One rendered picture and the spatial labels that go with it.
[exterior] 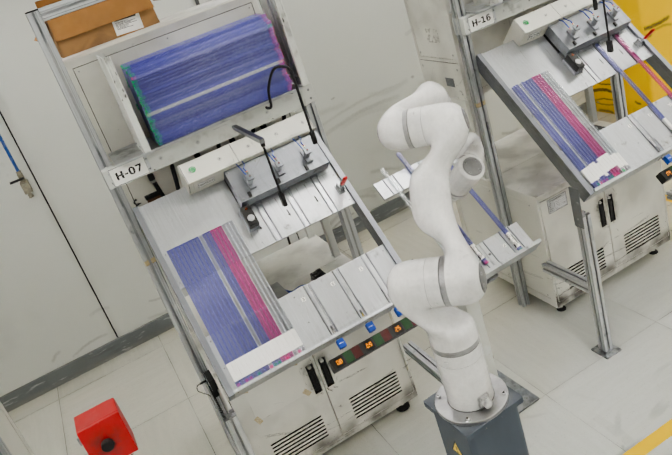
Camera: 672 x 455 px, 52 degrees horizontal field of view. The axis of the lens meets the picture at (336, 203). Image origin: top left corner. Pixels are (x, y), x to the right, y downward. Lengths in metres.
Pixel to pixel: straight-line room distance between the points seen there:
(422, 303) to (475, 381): 0.26
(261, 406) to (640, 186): 1.90
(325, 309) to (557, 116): 1.19
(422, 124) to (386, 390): 1.40
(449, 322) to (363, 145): 2.72
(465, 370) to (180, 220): 1.11
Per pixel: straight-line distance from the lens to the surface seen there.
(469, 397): 1.79
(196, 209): 2.37
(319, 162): 2.39
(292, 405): 2.65
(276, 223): 2.34
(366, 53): 4.24
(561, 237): 3.08
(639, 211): 3.38
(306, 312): 2.23
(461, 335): 1.68
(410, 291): 1.61
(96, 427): 2.25
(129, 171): 2.34
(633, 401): 2.83
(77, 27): 2.58
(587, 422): 2.77
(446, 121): 1.68
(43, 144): 3.80
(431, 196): 1.64
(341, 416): 2.78
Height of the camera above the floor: 1.93
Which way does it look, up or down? 23 degrees down
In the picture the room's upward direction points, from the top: 18 degrees counter-clockwise
